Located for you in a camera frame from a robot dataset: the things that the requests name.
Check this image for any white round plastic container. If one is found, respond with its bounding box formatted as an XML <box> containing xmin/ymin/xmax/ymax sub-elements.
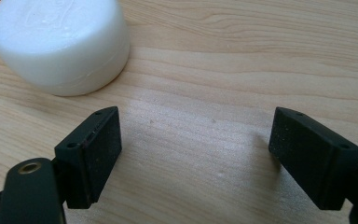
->
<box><xmin>0</xmin><ymin>0</ymin><xmax>131</xmax><ymax>97</ymax></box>

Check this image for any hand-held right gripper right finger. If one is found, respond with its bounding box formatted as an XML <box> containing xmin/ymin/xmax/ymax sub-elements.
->
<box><xmin>268</xmin><ymin>106</ymin><xmax>358</xmax><ymax>211</ymax></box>

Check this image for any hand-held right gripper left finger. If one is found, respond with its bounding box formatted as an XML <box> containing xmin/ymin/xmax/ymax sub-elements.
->
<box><xmin>53</xmin><ymin>105</ymin><xmax>123</xmax><ymax>210</ymax></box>

